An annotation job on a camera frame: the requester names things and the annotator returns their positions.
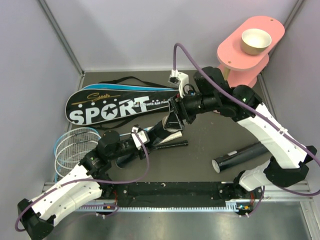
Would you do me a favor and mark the gold white bowl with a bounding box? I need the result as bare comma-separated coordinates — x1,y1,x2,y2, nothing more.
240,28,272,56

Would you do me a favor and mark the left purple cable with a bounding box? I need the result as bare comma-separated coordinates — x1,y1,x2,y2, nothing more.
14,131,151,231

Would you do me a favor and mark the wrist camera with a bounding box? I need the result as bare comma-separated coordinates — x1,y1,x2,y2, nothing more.
168,69,189,99
131,126,150,150

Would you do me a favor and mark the white badminton racket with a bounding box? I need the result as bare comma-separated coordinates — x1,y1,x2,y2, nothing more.
54,127,182,180

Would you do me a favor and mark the black grip badminton racket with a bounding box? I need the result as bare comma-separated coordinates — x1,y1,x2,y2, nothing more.
157,140,189,149

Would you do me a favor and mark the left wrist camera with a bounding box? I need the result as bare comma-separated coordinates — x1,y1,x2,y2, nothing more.
131,126,150,150

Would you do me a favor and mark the black shuttlecock tube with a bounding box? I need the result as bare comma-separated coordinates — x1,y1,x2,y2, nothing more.
114,116,176,170
211,142,269,173

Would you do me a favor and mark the blue badminton racket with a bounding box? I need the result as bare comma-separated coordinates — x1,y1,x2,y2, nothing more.
53,127,130,183

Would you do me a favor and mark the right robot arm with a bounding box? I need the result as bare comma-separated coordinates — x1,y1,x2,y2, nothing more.
162,67,316,198

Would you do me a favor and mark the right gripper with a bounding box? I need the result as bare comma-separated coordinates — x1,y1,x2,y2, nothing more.
163,89,218,131

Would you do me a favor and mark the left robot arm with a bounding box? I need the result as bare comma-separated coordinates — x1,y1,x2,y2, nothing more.
16,123,169,240

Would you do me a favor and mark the black sport racket bag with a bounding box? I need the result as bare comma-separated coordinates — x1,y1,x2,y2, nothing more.
65,76,179,126

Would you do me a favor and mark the pink three-tier shelf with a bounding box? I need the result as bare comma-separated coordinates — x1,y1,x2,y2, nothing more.
217,15,285,88

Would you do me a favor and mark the purple cable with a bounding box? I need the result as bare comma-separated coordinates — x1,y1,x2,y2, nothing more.
14,131,151,231
172,42,320,198

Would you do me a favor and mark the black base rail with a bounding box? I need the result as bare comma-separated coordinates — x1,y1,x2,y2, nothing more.
77,181,263,215

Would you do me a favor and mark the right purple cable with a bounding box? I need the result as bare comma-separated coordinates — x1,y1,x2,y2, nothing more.
172,42,320,198

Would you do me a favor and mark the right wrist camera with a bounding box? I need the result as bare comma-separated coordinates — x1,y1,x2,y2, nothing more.
168,69,189,99

